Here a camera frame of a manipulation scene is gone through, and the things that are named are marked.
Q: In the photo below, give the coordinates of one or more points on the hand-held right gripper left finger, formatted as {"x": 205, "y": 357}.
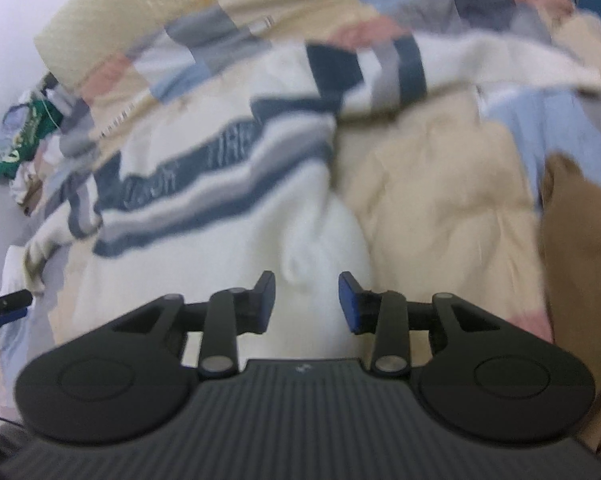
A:
{"x": 264, "y": 302}

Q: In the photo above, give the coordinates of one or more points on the cream navy-striped sweater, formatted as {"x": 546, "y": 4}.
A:
{"x": 205, "y": 260}

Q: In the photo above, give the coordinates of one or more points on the brown cloth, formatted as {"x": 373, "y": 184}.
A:
{"x": 580, "y": 260}

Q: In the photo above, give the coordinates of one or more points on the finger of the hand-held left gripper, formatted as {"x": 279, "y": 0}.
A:
{"x": 5, "y": 316}
{"x": 10, "y": 300}

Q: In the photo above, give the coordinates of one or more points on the white crumpled cloth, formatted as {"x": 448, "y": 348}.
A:
{"x": 23, "y": 190}

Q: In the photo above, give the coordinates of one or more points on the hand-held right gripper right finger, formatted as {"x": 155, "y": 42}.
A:
{"x": 348, "y": 302}

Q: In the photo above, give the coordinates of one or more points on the clear plastic bag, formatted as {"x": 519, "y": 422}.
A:
{"x": 11, "y": 121}

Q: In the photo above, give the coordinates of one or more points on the green printed bag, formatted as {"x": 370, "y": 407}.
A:
{"x": 28, "y": 127}

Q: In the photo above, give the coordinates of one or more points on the patchwork quilt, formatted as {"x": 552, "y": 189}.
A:
{"x": 430, "y": 200}

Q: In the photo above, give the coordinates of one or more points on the cream quilted headboard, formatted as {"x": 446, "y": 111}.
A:
{"x": 130, "y": 10}

